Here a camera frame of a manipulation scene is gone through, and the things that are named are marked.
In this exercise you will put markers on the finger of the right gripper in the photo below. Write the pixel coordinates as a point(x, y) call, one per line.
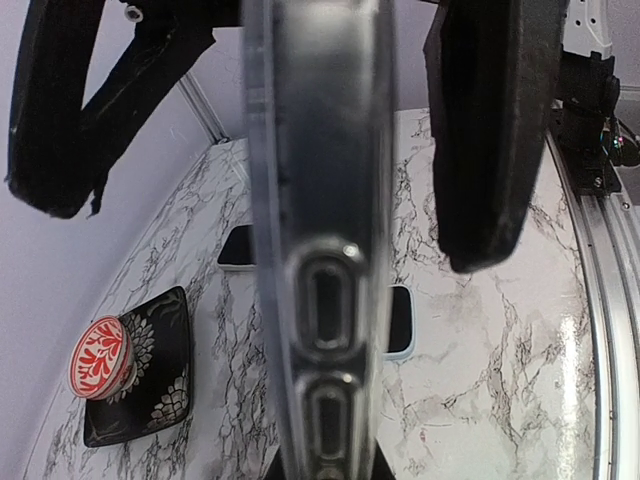
point(492, 68)
point(61, 145)

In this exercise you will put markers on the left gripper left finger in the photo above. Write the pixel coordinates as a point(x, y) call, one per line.
point(275, 470)

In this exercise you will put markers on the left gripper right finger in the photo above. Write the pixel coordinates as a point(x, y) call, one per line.
point(381, 469)

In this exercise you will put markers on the clear magsafe phone case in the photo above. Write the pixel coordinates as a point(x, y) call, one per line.
point(335, 112)

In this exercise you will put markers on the grey translucent phone case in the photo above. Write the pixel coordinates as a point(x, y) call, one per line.
point(235, 267)

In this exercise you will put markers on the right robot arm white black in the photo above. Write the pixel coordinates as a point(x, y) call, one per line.
point(590, 65)

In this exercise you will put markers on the black square floral plate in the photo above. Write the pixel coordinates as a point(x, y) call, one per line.
point(160, 395)

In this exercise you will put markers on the red white patterned bowl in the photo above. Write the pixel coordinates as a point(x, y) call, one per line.
point(103, 361)

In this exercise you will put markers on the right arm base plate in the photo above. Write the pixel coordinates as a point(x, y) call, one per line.
point(592, 172)

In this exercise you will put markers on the right aluminium frame post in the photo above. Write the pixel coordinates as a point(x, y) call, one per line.
point(202, 109)

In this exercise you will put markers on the front aluminium rail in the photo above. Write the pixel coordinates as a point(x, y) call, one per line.
point(607, 233)

